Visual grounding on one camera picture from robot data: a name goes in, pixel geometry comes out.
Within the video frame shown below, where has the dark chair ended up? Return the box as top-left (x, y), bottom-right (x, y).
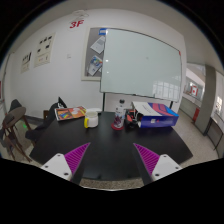
top-left (9, 99), bottom-right (24, 113)

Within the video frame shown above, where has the colourful pinned leaflet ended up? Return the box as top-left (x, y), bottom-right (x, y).
top-left (87, 54), bottom-right (103, 77)

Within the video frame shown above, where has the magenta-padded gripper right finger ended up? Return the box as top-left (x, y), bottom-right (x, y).
top-left (133, 142), bottom-right (184, 185)

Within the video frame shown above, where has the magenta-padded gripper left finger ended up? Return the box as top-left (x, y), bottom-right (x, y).
top-left (40, 142), bottom-right (92, 185)

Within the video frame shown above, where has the large white wall poster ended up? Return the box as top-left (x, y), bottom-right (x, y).
top-left (34, 32), bottom-right (56, 69)

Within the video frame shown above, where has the round brown wooden table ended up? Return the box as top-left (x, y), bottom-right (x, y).
top-left (1, 106), bottom-right (34, 163)

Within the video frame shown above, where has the white paper sheet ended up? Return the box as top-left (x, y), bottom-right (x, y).
top-left (90, 35), bottom-right (107, 54)

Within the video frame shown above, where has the colourful orange book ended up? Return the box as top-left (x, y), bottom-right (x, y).
top-left (54, 105), bottom-right (88, 122)

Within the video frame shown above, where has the large whiteboard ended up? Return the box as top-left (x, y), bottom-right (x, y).
top-left (100, 27), bottom-right (183, 103)

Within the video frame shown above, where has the blue and purple cardboard box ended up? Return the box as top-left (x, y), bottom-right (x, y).
top-left (131, 101), bottom-right (180, 129)

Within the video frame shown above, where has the red floor number sign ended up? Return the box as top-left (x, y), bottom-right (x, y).
top-left (69, 19), bottom-right (85, 29)

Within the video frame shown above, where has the black and red device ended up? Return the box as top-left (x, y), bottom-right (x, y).
top-left (124, 108), bottom-right (143, 128)

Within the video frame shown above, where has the clear plastic water bottle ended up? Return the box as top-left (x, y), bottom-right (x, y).
top-left (114, 99), bottom-right (127, 129)

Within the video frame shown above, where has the white mug with yellow handle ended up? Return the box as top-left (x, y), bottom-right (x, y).
top-left (83, 110), bottom-right (99, 129)

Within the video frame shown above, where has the grey framed bulletin board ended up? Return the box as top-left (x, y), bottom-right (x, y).
top-left (81, 26), bottom-right (108, 82)

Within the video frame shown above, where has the small white wall poster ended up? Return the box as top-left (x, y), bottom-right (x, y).
top-left (20, 51), bottom-right (33, 74)

